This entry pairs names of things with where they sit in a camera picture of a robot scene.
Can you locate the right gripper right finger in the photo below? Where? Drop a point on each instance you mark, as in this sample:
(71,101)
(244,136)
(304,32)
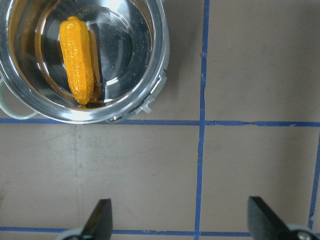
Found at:
(264,224)

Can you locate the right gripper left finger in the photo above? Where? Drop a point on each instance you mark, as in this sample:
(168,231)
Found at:
(99,224)

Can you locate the white electric pot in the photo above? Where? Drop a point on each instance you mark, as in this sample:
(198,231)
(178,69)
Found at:
(130,49)

